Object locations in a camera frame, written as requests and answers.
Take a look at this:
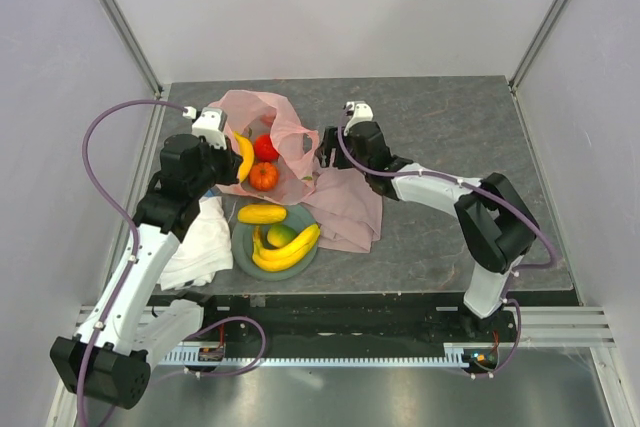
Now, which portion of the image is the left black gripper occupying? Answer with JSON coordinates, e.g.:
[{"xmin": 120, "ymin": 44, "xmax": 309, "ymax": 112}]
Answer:
[{"xmin": 189, "ymin": 134, "xmax": 242, "ymax": 197}]

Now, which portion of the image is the single yellow banana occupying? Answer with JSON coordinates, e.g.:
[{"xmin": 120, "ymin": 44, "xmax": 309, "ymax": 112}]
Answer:
[{"xmin": 234, "ymin": 132, "xmax": 255, "ymax": 183}]

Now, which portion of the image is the orange tangerine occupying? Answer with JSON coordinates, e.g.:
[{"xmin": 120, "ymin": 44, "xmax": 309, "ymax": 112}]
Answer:
[{"xmin": 248, "ymin": 162, "xmax": 279, "ymax": 192}]

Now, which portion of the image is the red-yellow apple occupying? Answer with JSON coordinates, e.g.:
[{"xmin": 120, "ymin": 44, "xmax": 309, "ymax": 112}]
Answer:
[{"xmin": 253, "ymin": 134, "xmax": 280, "ymax": 162}]

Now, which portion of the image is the pink plastic bag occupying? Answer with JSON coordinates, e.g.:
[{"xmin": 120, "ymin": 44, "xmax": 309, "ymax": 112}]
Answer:
[{"xmin": 210, "ymin": 90, "xmax": 320, "ymax": 205}]

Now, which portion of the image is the green-yellow mango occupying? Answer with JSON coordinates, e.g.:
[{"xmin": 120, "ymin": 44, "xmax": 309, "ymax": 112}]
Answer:
[{"xmin": 266, "ymin": 224, "xmax": 298, "ymax": 248}]

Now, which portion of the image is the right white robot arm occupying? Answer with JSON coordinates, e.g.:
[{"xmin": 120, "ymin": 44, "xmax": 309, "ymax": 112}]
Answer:
[{"xmin": 316, "ymin": 121, "xmax": 540, "ymax": 341}]

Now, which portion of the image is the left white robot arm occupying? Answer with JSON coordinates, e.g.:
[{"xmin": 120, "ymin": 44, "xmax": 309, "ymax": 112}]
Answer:
[{"xmin": 50, "ymin": 132, "xmax": 242, "ymax": 409}]

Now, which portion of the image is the yellow mango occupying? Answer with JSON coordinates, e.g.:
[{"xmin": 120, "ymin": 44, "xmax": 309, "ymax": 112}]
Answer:
[{"xmin": 237, "ymin": 204, "xmax": 288, "ymax": 225}]

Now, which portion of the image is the mauve folded cloth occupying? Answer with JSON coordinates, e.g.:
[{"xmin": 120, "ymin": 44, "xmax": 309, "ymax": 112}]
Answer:
[{"xmin": 302, "ymin": 151, "xmax": 383, "ymax": 254}]

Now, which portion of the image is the grey-green plate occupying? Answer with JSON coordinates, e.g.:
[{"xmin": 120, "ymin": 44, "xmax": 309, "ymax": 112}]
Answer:
[{"xmin": 231, "ymin": 205, "xmax": 320, "ymax": 281}]

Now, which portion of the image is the white cloth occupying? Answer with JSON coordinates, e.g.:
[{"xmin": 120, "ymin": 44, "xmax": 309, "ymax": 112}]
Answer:
[{"xmin": 158, "ymin": 196, "xmax": 233, "ymax": 291}]

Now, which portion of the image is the yellow banana bunch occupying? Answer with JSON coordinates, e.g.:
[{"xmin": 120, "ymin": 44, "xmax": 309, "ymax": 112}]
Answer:
[{"xmin": 252, "ymin": 224, "xmax": 320, "ymax": 272}]

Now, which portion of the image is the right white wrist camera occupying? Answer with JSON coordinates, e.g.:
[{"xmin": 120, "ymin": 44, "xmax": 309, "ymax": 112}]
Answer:
[{"xmin": 343, "ymin": 101, "xmax": 373, "ymax": 124}]

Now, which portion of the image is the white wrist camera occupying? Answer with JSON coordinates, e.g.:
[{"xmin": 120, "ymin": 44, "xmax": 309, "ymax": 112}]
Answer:
[
  {"xmin": 343, "ymin": 101, "xmax": 373, "ymax": 124},
  {"xmin": 182, "ymin": 106, "xmax": 227, "ymax": 150}
]

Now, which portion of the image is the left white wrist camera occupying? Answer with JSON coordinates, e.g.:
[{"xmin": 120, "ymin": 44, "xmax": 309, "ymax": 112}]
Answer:
[{"xmin": 182, "ymin": 106, "xmax": 227, "ymax": 150}]

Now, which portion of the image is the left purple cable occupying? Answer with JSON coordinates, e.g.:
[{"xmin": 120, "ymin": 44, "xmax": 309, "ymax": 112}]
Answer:
[{"xmin": 74, "ymin": 99, "xmax": 189, "ymax": 427}]

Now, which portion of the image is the purple cable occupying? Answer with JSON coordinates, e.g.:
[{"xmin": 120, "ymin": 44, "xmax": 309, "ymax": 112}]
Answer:
[
  {"xmin": 337, "ymin": 106, "xmax": 558, "ymax": 381},
  {"xmin": 74, "ymin": 99, "xmax": 189, "ymax": 427}
]

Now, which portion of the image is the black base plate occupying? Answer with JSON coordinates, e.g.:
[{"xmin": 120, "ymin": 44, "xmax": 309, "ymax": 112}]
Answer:
[{"xmin": 150, "ymin": 290, "xmax": 518, "ymax": 344}]

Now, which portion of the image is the white slotted cable duct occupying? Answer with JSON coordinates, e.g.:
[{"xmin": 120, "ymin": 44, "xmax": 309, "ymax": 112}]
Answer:
[{"xmin": 159, "ymin": 343, "xmax": 469, "ymax": 369}]

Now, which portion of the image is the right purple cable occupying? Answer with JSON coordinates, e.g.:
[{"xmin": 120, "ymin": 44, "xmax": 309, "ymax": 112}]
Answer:
[{"xmin": 337, "ymin": 106, "xmax": 558, "ymax": 381}]

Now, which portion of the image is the left aluminium frame post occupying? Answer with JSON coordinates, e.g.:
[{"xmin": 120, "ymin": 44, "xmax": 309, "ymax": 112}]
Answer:
[{"xmin": 99, "ymin": 0, "xmax": 164, "ymax": 98}]

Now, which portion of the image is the aluminium frame post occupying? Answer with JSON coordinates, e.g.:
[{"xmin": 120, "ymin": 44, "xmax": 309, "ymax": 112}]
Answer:
[
  {"xmin": 508, "ymin": 0, "xmax": 571, "ymax": 94},
  {"xmin": 99, "ymin": 0, "xmax": 164, "ymax": 98}
]

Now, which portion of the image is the right aluminium frame post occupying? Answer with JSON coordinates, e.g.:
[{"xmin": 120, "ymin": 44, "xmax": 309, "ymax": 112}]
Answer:
[{"xmin": 508, "ymin": 0, "xmax": 571, "ymax": 94}]

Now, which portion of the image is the aluminium rail front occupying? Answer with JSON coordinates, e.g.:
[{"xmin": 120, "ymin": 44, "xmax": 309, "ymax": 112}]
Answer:
[{"xmin": 96, "ymin": 301, "xmax": 613, "ymax": 354}]

